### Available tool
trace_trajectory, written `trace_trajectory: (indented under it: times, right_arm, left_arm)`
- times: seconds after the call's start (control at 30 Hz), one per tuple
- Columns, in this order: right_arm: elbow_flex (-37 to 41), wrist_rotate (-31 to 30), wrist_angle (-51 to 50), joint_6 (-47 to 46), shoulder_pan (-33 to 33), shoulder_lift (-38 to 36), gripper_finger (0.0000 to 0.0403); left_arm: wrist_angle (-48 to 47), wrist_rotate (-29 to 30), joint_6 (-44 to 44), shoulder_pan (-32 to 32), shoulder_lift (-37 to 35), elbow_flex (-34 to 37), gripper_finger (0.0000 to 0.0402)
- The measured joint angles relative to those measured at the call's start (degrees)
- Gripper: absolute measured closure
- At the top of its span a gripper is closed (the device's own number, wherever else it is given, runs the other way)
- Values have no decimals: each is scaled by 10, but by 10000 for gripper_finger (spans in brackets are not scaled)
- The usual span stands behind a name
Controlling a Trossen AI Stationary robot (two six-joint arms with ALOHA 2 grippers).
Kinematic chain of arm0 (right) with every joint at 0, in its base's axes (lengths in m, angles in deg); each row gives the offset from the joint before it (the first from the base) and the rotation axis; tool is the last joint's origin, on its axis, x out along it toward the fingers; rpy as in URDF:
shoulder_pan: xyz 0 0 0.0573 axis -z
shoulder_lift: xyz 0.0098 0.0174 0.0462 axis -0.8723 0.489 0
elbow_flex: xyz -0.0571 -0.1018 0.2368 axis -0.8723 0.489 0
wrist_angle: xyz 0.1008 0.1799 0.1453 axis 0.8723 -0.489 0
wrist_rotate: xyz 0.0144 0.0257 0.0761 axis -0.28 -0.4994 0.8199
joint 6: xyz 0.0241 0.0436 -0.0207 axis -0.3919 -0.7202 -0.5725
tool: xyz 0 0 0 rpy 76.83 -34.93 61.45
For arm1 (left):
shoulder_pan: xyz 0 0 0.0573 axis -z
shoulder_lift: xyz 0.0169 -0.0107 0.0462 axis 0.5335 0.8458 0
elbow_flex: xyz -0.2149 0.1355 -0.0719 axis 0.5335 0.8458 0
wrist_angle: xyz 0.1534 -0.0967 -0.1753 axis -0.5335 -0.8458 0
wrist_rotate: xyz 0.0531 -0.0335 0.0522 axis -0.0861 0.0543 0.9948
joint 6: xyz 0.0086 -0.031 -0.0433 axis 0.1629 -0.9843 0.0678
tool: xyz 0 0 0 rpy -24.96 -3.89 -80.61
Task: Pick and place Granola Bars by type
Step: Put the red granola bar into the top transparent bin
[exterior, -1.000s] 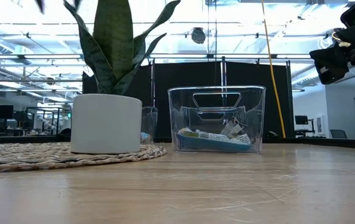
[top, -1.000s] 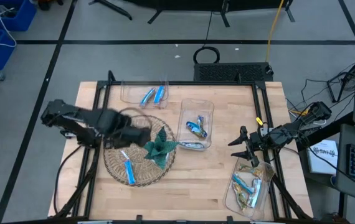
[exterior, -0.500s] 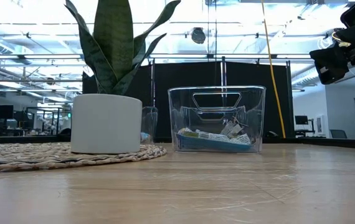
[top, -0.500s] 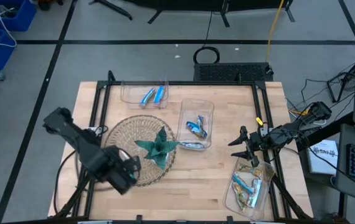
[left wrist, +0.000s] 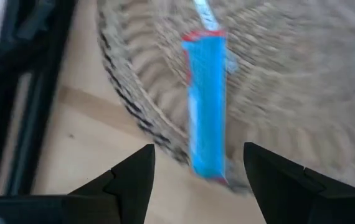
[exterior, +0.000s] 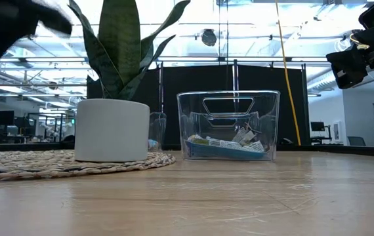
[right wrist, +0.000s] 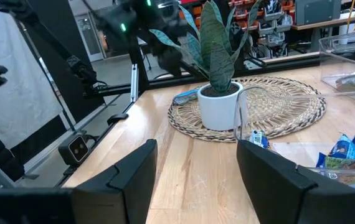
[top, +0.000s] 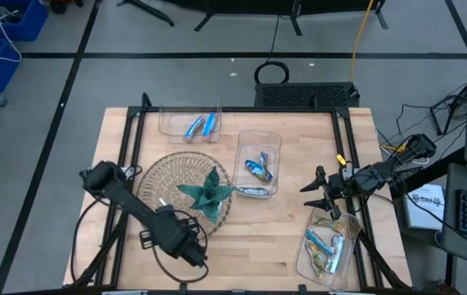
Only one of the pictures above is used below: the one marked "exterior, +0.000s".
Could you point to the clear plastic bin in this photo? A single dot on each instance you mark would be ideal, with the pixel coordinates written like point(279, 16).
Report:
point(160, 124)
point(190, 114)

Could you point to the bright blue granola bar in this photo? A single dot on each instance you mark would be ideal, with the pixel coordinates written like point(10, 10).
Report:
point(223, 153)

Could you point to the white round plant pot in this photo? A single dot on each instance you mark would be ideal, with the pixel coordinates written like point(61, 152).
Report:
point(111, 131)

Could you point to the round dark ceiling fixture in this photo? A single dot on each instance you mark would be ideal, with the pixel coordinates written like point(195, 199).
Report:
point(209, 37)

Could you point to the black computer monitor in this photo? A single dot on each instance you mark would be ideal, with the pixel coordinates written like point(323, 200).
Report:
point(2, 118)
point(317, 126)

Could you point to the silver blue granola bar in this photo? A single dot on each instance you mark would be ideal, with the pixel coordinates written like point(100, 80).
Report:
point(226, 143)
point(200, 141)

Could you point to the black partition screen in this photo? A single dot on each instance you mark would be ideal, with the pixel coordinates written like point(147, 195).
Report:
point(190, 82)

